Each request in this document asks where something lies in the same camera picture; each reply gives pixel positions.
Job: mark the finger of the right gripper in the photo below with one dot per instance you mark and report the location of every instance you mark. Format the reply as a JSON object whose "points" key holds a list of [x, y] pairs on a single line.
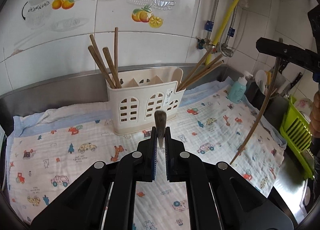
{"points": [[271, 47]]}

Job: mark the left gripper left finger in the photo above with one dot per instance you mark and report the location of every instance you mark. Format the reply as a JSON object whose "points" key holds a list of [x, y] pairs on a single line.
{"points": [[140, 165]]}

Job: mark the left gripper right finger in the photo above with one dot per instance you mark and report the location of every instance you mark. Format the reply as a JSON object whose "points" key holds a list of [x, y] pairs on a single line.
{"points": [[181, 166]]}

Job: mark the brown wooden chopstick nine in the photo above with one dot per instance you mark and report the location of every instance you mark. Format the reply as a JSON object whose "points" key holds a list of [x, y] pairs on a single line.
{"points": [[262, 109]]}

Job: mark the brown wooden chopstick seven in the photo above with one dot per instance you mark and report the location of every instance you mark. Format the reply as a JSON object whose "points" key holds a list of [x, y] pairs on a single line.
{"points": [[201, 74]]}

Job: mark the brown wooden chopstick six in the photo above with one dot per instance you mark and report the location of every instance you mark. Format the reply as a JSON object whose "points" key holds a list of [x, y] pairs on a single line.
{"points": [[218, 58]]}

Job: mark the brown wooden chopstick five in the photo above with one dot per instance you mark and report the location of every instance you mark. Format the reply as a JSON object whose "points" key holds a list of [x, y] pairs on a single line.
{"points": [[201, 61]]}

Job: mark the brown wooden chopstick three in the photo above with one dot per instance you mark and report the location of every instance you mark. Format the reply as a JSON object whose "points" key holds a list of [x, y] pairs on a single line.
{"points": [[111, 67]]}

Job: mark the brown wooden chopstick one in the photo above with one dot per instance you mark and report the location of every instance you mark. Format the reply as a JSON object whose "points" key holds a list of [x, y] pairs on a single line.
{"points": [[108, 79]]}

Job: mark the brown wooden chopstick four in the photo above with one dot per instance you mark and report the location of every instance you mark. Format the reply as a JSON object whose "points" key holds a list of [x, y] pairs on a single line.
{"points": [[116, 34]]}

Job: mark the brown wooden chopstick two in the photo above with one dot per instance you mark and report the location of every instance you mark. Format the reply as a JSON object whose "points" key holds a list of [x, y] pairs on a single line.
{"points": [[98, 54]]}

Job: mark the brown wooden chopstick eight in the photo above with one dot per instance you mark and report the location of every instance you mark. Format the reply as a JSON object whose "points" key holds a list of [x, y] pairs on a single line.
{"points": [[160, 123]]}

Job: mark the black kitchen knife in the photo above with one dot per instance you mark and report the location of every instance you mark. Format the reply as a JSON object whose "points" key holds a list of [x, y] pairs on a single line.
{"points": [[290, 86]]}

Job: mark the person's right hand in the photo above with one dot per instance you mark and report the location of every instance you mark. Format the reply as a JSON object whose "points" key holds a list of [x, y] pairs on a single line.
{"points": [[315, 117]]}

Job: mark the white plastic spoon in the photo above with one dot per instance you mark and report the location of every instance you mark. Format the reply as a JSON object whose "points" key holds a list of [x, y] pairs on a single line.
{"points": [[261, 80]]}

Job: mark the chrome angle valve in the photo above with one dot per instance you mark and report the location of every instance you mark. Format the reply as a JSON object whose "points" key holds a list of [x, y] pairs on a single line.
{"points": [[225, 50]]}

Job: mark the teal soap pump bottle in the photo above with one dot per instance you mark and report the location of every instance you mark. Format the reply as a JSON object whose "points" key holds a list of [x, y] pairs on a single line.
{"points": [[238, 89]]}

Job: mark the black utensil container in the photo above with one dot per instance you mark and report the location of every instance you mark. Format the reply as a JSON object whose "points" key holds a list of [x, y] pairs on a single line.
{"points": [[277, 105]]}

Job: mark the cream plastic utensil holder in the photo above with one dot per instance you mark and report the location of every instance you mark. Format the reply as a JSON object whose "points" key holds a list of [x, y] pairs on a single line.
{"points": [[142, 93]]}

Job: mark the green plastic dish rack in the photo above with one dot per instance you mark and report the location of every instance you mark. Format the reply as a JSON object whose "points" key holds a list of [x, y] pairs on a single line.
{"points": [[295, 129]]}

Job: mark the printed white cotton cloth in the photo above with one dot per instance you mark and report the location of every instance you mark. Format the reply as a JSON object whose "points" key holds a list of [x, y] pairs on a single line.
{"points": [[67, 169]]}

